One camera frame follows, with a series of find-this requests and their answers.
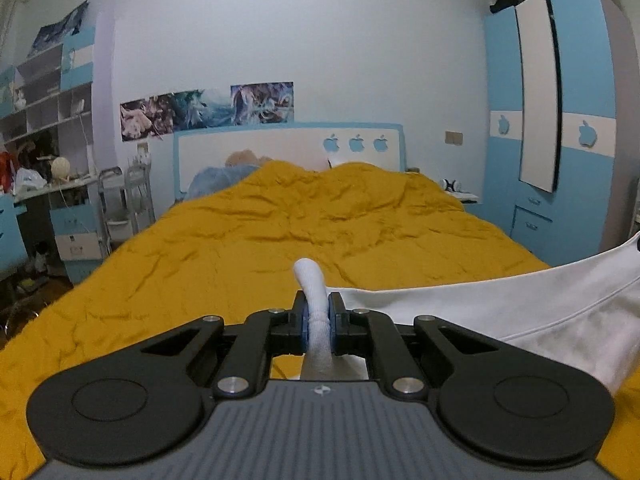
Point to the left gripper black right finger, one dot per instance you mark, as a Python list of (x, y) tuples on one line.
[(374, 337)]

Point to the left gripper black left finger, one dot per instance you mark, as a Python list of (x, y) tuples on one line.
[(247, 350)]

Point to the white t-shirt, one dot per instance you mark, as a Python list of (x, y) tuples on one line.
[(584, 314)]

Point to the mustard yellow quilt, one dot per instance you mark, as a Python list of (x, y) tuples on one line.
[(115, 380)]

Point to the blue pillow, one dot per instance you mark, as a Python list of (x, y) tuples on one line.
[(211, 180)]

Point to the white nightstand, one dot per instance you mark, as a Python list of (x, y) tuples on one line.
[(453, 188)]

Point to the white blue headboard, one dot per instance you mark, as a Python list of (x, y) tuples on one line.
[(310, 145)]

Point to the grey rolling cart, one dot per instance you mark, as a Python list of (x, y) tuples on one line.
[(126, 203)]

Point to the blue white wardrobe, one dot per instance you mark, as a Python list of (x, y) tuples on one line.
[(562, 163)]

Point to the white desk shelf unit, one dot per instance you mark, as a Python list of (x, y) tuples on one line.
[(49, 180)]

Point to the wall switch plate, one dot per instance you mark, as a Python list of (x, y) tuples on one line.
[(453, 137)]

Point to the anime wall posters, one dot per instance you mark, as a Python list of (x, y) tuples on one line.
[(242, 104)]

